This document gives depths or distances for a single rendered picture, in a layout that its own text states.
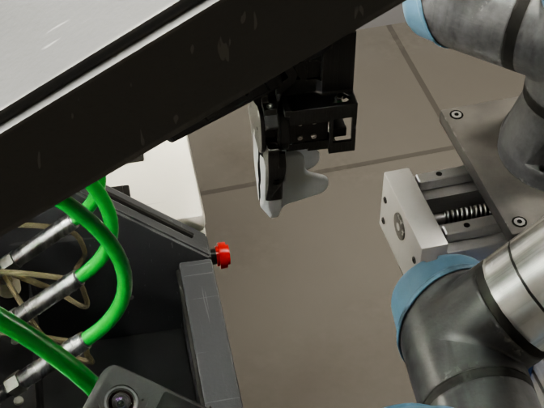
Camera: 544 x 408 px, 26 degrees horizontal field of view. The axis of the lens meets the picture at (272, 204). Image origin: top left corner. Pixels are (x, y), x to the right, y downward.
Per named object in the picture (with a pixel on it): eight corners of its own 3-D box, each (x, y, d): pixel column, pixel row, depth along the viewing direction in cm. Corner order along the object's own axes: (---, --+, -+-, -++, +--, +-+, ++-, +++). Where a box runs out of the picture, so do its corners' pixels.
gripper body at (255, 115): (354, 159, 100) (363, 44, 92) (256, 172, 99) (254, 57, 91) (334, 103, 106) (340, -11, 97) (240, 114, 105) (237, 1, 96)
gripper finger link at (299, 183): (329, 231, 107) (333, 155, 101) (265, 240, 106) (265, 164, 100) (322, 207, 109) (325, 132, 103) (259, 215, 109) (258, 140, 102)
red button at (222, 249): (232, 281, 160) (231, 255, 156) (203, 285, 159) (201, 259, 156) (226, 253, 164) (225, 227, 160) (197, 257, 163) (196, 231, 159)
